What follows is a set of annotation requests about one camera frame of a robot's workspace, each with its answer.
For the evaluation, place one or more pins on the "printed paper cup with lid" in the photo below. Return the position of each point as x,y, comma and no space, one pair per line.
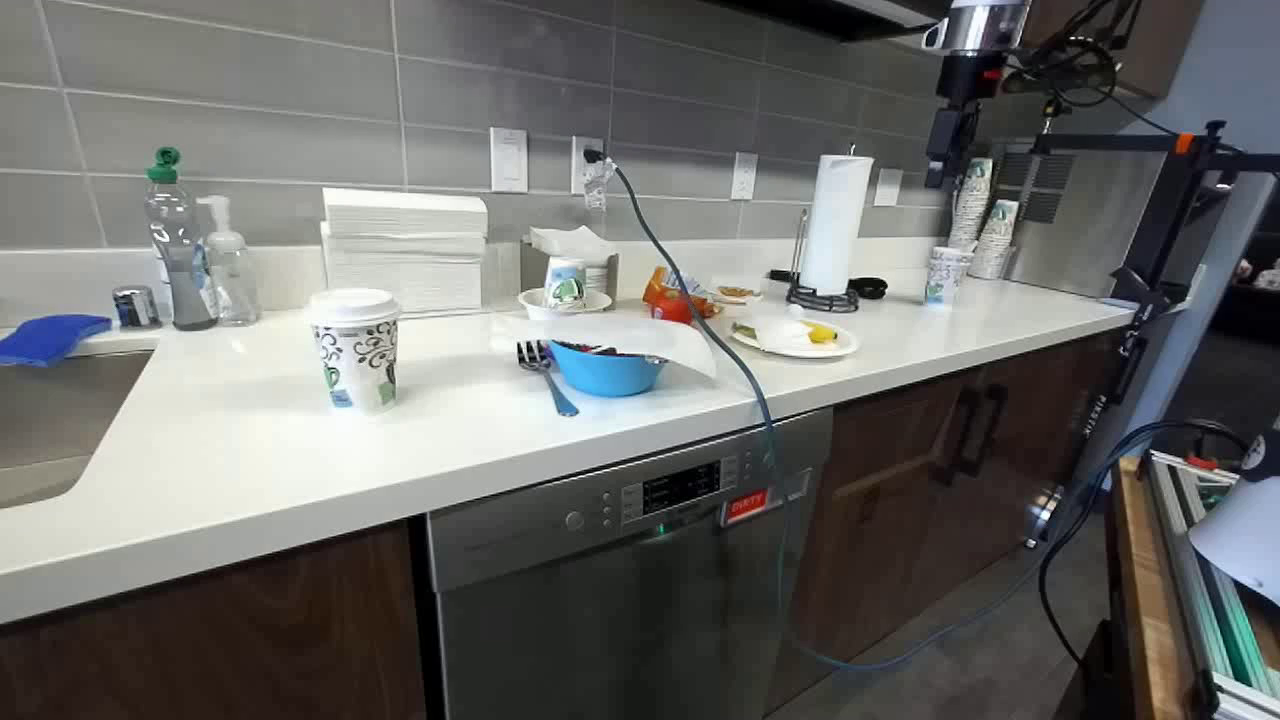
357,355

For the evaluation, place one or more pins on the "blue bowl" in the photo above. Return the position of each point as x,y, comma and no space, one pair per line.
606,370

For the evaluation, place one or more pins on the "white bowl with snacks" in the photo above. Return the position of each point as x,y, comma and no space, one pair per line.
736,289

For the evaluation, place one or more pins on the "short stack of paper cups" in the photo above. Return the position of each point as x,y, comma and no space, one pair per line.
1003,241

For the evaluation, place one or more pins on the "single printed paper cup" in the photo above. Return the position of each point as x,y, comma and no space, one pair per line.
944,278

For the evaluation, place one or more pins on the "small chrome sink fitting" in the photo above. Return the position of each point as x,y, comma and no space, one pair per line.
134,305

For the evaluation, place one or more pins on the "black power plug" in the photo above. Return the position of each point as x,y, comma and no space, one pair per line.
597,168

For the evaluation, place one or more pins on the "steel sink basin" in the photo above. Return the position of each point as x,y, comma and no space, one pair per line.
55,425

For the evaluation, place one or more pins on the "small black dish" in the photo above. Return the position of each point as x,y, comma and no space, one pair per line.
870,286

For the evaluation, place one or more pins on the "yellow banana piece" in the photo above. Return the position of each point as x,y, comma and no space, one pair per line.
824,337

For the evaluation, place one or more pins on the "orange snack packet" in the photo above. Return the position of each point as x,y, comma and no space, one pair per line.
679,305

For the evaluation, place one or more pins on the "white wall outlet with plug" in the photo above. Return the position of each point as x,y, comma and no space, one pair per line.
576,180

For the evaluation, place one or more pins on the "white saucer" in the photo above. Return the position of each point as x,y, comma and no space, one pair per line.
535,305

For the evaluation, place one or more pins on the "black camera stand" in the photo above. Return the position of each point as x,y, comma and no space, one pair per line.
1180,200

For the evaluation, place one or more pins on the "blue cloth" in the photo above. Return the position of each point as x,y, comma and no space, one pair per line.
48,337

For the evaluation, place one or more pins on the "clear pump soap dispenser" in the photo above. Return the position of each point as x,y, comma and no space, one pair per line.
235,278

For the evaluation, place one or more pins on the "grey slanted stand pole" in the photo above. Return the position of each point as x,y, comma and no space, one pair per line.
1172,344

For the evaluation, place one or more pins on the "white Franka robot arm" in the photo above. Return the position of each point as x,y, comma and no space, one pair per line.
982,26

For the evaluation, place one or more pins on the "metal fork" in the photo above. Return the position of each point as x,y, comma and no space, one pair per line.
550,382

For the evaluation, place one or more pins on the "white paper towel roll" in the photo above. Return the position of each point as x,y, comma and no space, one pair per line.
838,223

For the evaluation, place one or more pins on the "tall stack of paper cups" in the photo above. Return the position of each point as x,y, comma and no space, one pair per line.
969,200

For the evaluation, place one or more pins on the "green capped soap bottle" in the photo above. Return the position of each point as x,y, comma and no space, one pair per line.
182,261

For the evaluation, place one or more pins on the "wide brown cabinet front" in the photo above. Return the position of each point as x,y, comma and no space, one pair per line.
200,642

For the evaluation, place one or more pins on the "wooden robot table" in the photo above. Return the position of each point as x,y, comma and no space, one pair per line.
1145,603

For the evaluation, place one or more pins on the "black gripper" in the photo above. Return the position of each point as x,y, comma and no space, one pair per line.
969,77

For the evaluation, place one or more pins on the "brown cabinet door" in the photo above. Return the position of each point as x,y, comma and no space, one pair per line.
1044,425
880,533

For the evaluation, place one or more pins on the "small printed cup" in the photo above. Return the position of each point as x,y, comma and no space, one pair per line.
565,282

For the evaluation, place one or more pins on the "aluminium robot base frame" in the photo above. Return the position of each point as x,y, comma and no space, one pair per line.
1206,624

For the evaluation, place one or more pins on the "stainless steel dishwasher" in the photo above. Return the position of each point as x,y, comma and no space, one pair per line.
601,624

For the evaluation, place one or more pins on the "white wall switch plate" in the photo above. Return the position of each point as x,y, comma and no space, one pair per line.
510,161

